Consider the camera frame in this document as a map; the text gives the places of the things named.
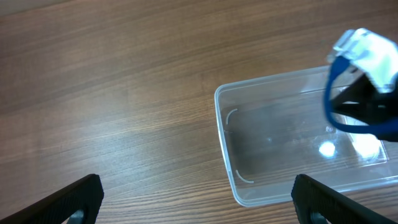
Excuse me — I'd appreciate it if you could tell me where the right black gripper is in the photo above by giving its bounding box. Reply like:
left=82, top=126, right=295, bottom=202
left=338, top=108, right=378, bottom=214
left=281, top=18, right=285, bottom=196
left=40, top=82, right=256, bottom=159
left=331, top=74, right=397, bottom=124

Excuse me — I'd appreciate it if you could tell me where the right blue cable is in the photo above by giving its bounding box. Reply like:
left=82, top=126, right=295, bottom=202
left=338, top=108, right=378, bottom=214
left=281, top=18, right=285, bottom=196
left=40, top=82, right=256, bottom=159
left=323, top=55, right=398, bottom=142

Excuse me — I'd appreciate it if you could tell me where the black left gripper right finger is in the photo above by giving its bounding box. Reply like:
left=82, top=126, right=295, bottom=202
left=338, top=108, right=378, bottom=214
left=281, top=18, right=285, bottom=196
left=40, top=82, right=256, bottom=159
left=291, top=174, right=395, bottom=224

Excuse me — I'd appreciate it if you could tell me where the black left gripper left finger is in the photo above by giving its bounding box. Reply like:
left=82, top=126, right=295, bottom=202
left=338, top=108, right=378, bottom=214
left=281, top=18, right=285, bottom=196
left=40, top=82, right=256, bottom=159
left=1, top=174, right=104, bottom=224

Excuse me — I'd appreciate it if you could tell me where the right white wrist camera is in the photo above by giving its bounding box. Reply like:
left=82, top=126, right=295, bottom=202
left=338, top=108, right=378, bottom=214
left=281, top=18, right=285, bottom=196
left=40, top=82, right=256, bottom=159
left=327, top=28, right=397, bottom=93

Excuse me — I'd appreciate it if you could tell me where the clear plastic container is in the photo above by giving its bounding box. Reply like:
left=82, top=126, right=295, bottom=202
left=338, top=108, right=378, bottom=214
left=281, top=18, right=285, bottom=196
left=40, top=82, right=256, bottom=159
left=215, top=66, right=397, bottom=207

